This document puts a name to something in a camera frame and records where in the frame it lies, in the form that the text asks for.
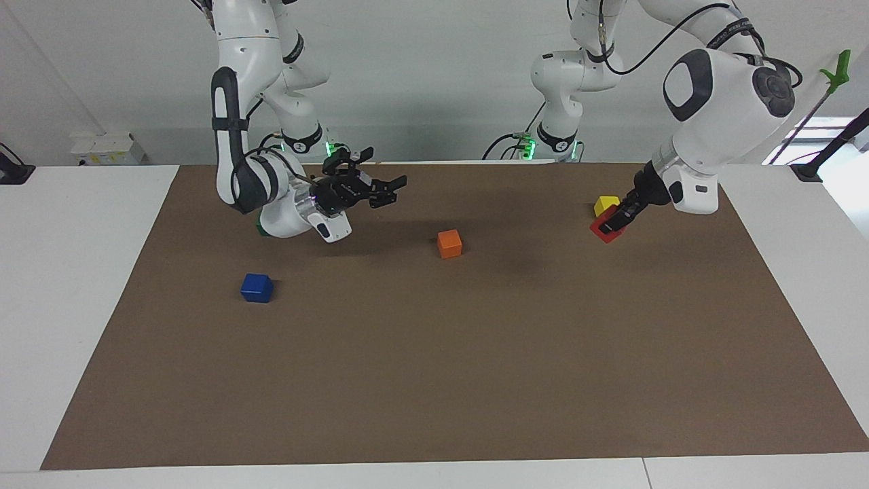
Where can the black stand pole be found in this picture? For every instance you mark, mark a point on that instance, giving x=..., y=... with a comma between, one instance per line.
x=831, y=146

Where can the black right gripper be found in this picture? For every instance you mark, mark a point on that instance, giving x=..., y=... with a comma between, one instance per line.
x=339, y=193

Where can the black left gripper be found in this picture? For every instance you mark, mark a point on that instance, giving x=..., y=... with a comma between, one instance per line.
x=648, y=190

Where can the red wooden block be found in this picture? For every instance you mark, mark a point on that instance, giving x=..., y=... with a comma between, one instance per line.
x=603, y=231

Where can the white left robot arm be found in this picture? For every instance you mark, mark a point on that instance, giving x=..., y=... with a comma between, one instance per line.
x=719, y=95

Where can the orange wooden block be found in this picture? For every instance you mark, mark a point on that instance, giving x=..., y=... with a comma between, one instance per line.
x=449, y=244

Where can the green wooden block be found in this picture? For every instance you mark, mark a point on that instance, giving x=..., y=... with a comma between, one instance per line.
x=259, y=228

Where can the black table clamp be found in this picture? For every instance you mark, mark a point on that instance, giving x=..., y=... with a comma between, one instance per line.
x=13, y=173

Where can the brown paper mat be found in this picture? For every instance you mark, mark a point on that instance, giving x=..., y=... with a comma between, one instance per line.
x=434, y=353

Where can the blue wooden block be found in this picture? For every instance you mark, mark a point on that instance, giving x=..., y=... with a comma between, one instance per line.
x=256, y=288

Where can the yellow wooden block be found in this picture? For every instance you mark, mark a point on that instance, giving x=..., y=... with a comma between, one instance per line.
x=604, y=204

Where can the white power strip box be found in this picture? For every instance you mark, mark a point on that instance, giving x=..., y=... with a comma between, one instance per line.
x=108, y=148

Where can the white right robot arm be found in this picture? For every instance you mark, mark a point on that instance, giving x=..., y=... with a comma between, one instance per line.
x=244, y=41

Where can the green clamp on thin rod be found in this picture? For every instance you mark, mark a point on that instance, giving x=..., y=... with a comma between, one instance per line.
x=839, y=71

